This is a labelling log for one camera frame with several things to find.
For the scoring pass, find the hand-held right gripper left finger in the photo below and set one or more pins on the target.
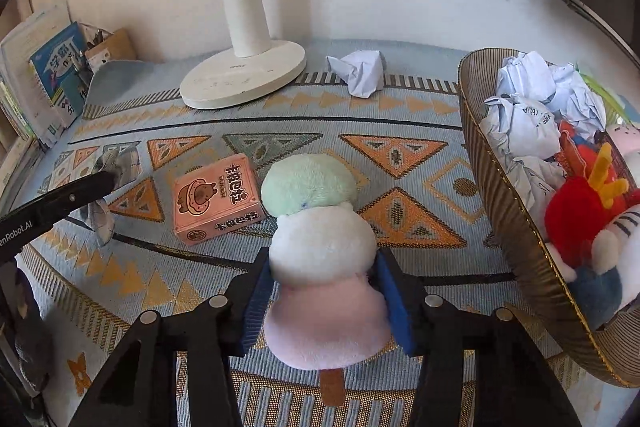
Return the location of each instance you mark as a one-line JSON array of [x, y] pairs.
[[255, 307]]

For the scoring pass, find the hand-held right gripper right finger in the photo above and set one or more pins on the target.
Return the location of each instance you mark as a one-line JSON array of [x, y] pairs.
[[397, 302]]

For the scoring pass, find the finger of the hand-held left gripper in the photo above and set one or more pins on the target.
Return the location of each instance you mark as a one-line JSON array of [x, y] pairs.
[[80, 194]]

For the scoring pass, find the grey plaid cloth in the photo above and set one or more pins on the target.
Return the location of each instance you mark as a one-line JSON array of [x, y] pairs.
[[127, 162]]

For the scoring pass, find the green white pink popsicle plush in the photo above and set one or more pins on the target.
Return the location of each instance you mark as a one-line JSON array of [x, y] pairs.
[[320, 247]]

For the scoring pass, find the brown ribbed basket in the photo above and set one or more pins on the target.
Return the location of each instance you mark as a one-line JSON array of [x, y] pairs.
[[505, 207]]

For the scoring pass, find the blue white red plush toy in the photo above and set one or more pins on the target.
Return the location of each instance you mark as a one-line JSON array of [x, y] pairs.
[[575, 217]]

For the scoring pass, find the red orange snack bag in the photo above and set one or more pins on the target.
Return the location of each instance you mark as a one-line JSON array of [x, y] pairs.
[[570, 142]]

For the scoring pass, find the pink dumpling plush toy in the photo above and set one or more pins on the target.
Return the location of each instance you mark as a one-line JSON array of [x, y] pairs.
[[625, 138]]

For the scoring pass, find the stack of flat books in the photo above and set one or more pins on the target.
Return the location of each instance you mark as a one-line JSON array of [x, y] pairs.
[[17, 162]]

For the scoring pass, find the person's dark clothing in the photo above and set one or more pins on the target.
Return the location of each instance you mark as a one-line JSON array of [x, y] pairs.
[[25, 337]]

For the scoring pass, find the pink cartoon print box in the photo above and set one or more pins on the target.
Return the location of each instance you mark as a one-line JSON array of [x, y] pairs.
[[215, 202]]

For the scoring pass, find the black mesh pen holder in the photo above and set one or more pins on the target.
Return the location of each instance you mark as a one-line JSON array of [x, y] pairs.
[[82, 69]]

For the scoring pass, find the blue cover book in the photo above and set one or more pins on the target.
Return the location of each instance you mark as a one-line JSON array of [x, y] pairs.
[[57, 67]]

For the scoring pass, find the brown cardboard box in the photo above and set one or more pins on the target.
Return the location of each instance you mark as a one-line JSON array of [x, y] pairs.
[[117, 49]]

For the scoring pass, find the row of upright books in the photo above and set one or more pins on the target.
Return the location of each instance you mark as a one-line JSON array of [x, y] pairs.
[[20, 57]]

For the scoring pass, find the bunch of pens and pencils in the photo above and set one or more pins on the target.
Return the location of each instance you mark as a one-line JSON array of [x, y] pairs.
[[95, 39]]

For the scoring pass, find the patterned woven mat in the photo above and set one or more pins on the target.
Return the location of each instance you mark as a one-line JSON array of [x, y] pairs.
[[400, 127]]

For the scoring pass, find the green tissue pack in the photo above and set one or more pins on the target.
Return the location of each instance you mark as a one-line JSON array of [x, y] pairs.
[[607, 94]]

